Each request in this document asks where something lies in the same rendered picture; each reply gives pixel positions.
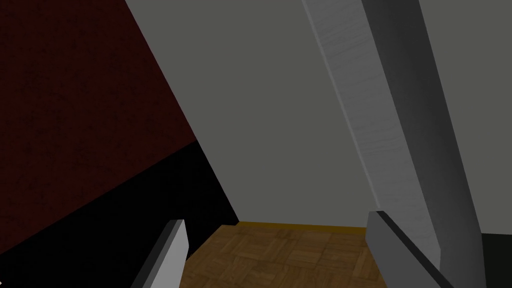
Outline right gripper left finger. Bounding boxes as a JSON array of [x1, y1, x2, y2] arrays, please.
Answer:
[[131, 218, 190, 288]]

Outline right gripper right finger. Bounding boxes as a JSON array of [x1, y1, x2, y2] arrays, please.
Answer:
[[365, 209, 456, 288]]

